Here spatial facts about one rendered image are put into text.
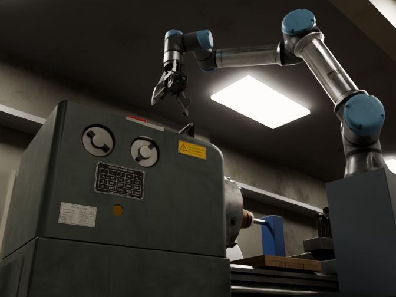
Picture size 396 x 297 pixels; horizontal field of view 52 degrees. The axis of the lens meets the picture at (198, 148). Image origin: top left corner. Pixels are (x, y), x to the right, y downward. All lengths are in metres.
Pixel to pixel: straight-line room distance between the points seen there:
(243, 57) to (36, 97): 3.34
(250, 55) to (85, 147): 0.80
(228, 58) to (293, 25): 0.32
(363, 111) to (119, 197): 0.77
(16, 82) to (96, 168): 3.60
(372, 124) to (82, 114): 0.86
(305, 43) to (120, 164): 0.76
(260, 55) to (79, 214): 0.96
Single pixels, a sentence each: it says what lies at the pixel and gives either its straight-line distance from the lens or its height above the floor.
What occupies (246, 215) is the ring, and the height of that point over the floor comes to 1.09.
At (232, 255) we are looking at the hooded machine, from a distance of 4.70.
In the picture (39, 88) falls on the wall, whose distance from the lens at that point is 4.79.
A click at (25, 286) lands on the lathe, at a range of 1.10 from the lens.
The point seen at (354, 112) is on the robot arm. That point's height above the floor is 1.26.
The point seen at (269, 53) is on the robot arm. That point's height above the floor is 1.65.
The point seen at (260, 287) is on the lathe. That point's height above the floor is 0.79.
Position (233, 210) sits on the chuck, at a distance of 1.52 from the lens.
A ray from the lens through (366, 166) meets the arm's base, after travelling 1.40.
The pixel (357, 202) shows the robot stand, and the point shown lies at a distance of 1.35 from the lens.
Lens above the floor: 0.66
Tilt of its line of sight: 24 degrees up
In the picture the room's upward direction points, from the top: straight up
